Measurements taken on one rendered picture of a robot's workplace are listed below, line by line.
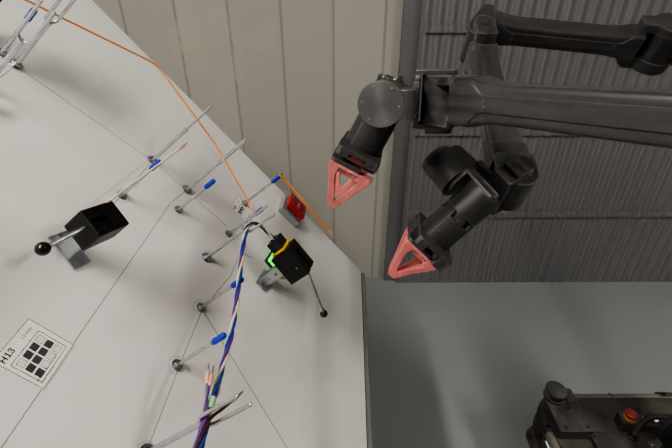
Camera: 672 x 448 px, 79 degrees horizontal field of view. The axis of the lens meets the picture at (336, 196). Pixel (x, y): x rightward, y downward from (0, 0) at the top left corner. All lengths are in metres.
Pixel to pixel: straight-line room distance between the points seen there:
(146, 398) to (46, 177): 0.29
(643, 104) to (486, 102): 0.16
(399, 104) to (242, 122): 1.56
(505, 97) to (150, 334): 0.50
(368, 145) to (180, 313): 0.34
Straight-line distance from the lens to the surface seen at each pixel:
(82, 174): 0.64
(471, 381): 2.06
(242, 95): 1.98
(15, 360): 0.49
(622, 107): 0.45
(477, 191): 0.62
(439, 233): 0.64
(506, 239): 2.41
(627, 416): 1.79
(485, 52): 0.90
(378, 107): 0.51
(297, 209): 0.93
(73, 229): 0.51
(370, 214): 2.20
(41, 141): 0.64
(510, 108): 0.51
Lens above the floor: 1.58
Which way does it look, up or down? 29 degrees down
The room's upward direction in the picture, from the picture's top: straight up
